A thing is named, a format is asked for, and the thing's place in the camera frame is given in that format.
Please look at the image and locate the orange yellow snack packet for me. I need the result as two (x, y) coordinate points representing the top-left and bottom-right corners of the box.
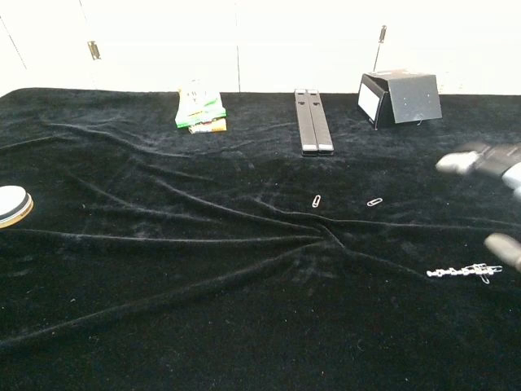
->
(187, 116), (227, 134)

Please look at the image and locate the green snack packet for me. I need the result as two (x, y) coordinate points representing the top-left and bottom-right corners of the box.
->
(174, 83), (226, 128)

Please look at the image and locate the round tin with white lid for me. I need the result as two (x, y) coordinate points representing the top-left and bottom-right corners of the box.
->
(0, 185), (35, 230)

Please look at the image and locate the black cardboard box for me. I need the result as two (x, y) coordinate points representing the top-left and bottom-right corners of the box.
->
(357, 68), (444, 131)

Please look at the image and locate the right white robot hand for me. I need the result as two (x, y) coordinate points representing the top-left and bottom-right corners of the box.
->
(434, 141), (521, 273)

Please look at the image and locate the black velvet tablecloth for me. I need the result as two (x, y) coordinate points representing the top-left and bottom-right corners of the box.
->
(0, 86), (521, 391)

